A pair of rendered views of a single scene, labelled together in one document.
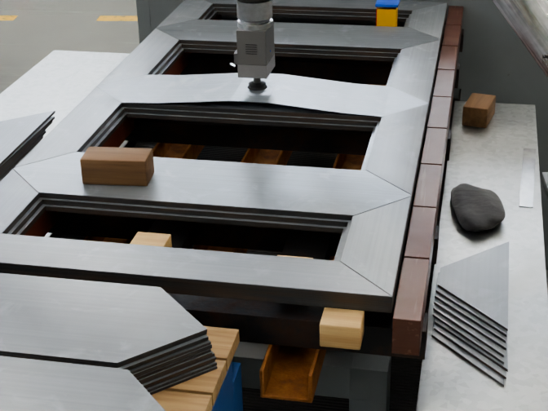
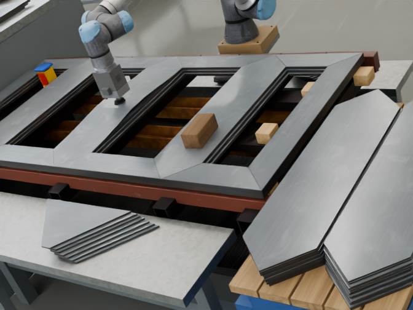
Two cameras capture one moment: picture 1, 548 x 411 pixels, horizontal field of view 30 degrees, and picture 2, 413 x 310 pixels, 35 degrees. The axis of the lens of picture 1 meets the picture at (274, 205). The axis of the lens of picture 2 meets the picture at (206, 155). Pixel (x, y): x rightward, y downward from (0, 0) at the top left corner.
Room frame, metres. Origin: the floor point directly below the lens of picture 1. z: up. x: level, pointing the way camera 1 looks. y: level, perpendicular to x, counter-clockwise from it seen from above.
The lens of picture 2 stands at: (0.81, 1.82, 1.81)
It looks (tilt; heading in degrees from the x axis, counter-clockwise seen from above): 30 degrees down; 300
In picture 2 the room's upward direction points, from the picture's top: 20 degrees counter-clockwise
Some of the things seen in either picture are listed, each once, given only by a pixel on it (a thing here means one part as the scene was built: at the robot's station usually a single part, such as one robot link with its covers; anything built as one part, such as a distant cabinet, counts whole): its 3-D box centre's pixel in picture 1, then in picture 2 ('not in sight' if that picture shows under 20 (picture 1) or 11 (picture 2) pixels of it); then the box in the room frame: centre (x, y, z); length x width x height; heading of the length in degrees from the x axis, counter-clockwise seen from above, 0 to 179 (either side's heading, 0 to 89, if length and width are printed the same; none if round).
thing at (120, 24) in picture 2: not in sight; (114, 25); (2.07, -0.07, 1.11); 0.11 x 0.11 x 0.08; 62
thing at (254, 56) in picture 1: (250, 45); (107, 80); (2.10, 0.04, 0.95); 0.10 x 0.09 x 0.16; 77
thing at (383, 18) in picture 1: (386, 41); (53, 88); (2.65, -0.31, 0.78); 0.05 x 0.05 x 0.19; 78
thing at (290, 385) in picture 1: (356, 161); (167, 107); (2.05, -0.19, 0.70); 1.66 x 0.08 x 0.05; 168
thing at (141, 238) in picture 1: (150, 249); (267, 133); (1.50, 0.21, 0.79); 0.06 x 0.05 x 0.04; 78
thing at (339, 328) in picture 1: (342, 328); (364, 75); (1.25, -0.10, 0.79); 0.06 x 0.05 x 0.04; 78
